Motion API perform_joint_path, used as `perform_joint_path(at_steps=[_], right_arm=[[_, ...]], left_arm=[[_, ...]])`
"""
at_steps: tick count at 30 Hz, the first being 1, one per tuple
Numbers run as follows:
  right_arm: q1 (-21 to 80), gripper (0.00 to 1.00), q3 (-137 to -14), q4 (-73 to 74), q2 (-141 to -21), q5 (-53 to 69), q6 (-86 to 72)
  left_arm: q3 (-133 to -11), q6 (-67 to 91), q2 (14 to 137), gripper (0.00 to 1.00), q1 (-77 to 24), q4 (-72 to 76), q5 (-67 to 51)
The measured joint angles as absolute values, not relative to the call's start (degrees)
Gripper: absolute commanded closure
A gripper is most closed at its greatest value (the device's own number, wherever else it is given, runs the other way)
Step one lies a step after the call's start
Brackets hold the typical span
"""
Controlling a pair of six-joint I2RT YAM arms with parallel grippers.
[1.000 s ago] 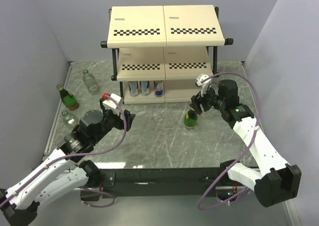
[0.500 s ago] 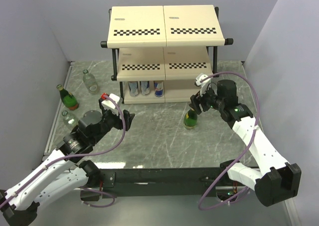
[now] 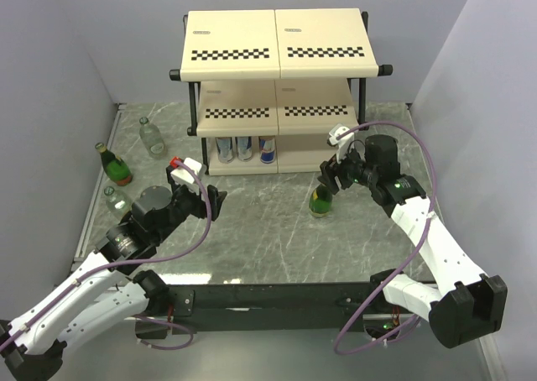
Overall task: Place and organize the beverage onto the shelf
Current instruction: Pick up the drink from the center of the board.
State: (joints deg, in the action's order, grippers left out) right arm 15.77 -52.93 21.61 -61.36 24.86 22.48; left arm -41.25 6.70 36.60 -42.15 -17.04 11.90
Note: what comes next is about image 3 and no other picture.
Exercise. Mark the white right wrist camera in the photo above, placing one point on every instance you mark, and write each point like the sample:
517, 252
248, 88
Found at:
340, 137

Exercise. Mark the beige three-tier shelf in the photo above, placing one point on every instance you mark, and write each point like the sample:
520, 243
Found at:
289, 73

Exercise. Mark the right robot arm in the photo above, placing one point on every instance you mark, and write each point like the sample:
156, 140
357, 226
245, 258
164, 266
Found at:
465, 303

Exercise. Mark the clear glass bottle rear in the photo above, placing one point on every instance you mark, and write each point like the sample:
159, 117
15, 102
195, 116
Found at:
152, 138

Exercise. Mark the silver energy drink can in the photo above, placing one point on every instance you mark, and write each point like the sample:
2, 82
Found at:
244, 148

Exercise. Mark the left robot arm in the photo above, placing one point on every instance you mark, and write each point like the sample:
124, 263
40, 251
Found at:
32, 344

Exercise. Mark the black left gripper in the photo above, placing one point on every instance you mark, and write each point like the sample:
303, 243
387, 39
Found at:
200, 209

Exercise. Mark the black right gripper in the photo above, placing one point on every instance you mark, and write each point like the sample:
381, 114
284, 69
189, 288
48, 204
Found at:
333, 169

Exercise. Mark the blue energy drink can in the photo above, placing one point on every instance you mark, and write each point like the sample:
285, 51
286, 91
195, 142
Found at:
267, 149

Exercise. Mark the clear glass bottle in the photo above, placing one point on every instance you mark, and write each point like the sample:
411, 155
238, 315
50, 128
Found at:
152, 138
117, 201

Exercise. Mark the green bottle left side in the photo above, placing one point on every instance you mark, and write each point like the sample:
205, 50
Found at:
114, 167

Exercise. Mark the clear glass bottle front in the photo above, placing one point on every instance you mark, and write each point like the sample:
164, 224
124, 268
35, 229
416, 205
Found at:
117, 201

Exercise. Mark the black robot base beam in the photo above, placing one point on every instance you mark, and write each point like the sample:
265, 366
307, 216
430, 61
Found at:
260, 307

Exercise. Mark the green Perrier bottle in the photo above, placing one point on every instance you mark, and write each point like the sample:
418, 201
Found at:
320, 201

